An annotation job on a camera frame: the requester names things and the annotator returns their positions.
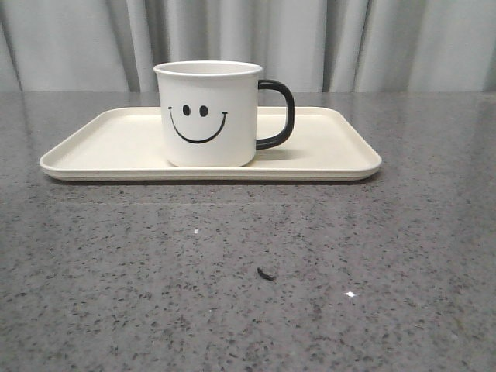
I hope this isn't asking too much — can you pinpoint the white smiley mug black handle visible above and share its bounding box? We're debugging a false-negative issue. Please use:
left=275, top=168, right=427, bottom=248
left=153, top=60, right=295, bottom=167

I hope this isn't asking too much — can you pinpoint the cream rectangular plastic tray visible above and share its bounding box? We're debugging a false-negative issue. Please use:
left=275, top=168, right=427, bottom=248
left=40, top=107, right=382, bottom=181

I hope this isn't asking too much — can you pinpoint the grey pleated curtain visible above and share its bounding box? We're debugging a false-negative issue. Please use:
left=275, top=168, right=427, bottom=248
left=1, top=1, right=495, bottom=92

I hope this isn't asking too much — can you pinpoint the small black debris piece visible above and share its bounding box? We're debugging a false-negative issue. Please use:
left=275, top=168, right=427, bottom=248
left=257, top=267, right=276, bottom=282

